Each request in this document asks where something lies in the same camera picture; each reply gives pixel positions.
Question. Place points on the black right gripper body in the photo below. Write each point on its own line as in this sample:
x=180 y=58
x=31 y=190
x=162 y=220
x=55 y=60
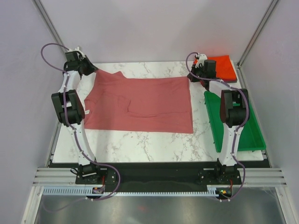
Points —
x=198 y=71

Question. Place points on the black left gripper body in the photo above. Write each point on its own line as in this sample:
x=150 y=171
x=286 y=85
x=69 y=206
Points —
x=87 y=68

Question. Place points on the pink t shirt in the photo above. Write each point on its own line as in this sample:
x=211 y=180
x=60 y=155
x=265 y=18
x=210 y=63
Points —
x=139 y=104

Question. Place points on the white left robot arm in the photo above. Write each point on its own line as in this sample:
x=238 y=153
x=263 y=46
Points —
x=70 y=111

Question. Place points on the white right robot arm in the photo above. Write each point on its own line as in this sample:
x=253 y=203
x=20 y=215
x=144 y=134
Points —
x=234 y=108

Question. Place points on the folded orange t shirt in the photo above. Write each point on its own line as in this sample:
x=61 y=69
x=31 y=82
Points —
x=220 y=62

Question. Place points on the green plastic tray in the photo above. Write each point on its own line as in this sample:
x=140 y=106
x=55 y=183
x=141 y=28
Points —
x=251 y=138

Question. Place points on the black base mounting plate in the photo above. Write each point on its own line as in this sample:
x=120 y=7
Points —
x=164 y=176

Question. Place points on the aluminium right corner post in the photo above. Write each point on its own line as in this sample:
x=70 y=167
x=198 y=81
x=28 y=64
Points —
x=263 y=22

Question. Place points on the aluminium corner post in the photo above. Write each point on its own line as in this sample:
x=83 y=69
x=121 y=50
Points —
x=263 y=22
x=51 y=28

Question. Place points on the aluminium left corner post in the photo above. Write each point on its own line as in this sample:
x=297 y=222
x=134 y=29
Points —
x=51 y=28

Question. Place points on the white slotted cable duct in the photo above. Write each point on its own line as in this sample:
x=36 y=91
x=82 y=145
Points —
x=93 y=191

